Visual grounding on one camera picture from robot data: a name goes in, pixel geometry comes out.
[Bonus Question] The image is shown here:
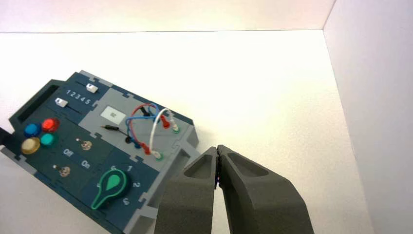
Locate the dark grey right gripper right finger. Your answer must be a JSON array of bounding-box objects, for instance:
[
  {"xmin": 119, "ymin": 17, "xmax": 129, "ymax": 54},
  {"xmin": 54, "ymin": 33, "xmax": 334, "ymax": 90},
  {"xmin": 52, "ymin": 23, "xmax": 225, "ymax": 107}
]
[{"xmin": 217, "ymin": 144, "xmax": 315, "ymax": 234}]

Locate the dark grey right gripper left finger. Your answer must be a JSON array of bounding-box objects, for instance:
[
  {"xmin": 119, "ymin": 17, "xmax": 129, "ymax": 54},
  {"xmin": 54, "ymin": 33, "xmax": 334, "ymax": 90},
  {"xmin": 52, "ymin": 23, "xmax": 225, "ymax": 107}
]
[{"xmin": 154, "ymin": 146, "xmax": 218, "ymax": 234}]

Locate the grey and blue control box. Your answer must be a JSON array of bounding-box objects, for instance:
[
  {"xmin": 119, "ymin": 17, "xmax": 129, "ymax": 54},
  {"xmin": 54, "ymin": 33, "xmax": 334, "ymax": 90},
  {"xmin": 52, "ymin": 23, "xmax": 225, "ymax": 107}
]
[{"xmin": 0, "ymin": 70, "xmax": 200, "ymax": 234}]

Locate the green and black rotary knob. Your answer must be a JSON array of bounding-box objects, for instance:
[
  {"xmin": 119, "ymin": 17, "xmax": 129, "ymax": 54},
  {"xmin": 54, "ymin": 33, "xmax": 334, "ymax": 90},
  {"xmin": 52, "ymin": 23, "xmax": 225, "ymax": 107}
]
[{"xmin": 91, "ymin": 169, "xmax": 131, "ymax": 211}]

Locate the white display label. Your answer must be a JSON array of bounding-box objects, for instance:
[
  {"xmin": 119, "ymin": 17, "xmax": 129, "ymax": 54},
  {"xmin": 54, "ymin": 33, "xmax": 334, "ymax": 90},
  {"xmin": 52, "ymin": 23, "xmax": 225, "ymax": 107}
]
[{"xmin": 100, "ymin": 105, "xmax": 127, "ymax": 125}]

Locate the teal round push button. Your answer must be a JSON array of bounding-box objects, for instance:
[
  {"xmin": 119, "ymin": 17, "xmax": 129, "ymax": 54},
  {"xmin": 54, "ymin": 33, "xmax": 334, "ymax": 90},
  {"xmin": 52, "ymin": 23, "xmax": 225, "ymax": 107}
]
[{"xmin": 40, "ymin": 133, "xmax": 59, "ymax": 149}]

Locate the orange-red round push button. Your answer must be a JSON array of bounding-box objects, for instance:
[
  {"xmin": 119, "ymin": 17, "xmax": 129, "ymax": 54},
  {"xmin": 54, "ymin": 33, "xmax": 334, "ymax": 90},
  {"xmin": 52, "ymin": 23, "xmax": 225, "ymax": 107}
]
[{"xmin": 41, "ymin": 117, "xmax": 60, "ymax": 133}]

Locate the yellow round push button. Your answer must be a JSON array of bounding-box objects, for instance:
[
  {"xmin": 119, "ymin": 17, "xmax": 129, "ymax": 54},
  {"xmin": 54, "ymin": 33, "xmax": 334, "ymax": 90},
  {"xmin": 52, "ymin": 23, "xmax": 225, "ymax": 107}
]
[{"xmin": 20, "ymin": 137, "xmax": 41, "ymax": 156}]

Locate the blue round push button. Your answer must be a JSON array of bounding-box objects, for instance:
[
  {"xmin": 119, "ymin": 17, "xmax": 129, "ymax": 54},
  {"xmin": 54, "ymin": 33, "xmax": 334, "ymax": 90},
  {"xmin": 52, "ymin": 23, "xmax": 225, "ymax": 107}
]
[{"xmin": 23, "ymin": 123, "xmax": 41, "ymax": 138}]

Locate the white jumper cable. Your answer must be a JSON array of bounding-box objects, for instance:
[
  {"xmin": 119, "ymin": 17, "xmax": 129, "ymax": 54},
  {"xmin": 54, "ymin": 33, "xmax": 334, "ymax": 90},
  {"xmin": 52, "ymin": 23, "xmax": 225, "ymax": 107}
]
[{"xmin": 149, "ymin": 108, "xmax": 181, "ymax": 161}]

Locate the red jumper cable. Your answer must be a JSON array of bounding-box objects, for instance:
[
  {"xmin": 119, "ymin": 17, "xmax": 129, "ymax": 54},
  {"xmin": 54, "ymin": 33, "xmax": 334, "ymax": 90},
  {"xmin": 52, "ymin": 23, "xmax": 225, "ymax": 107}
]
[{"xmin": 131, "ymin": 103, "xmax": 171, "ymax": 156}]

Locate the blue jumper cable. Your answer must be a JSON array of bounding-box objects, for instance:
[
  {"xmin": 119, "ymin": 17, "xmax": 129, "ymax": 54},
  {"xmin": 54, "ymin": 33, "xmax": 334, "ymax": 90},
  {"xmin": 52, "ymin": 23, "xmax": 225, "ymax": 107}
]
[{"xmin": 125, "ymin": 103, "xmax": 160, "ymax": 150}]

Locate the black probe cable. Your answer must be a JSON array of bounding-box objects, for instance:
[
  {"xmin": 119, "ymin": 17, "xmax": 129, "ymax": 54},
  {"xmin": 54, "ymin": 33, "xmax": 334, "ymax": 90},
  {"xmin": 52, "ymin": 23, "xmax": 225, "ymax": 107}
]
[{"xmin": 101, "ymin": 106, "xmax": 152, "ymax": 144}]

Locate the metal toggle switch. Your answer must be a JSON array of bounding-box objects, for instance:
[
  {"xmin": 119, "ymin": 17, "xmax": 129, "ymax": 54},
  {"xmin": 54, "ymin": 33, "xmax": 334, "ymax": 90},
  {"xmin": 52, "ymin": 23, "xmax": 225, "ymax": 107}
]
[
  {"xmin": 53, "ymin": 164, "xmax": 71, "ymax": 177},
  {"xmin": 75, "ymin": 138, "xmax": 93, "ymax": 152}
]

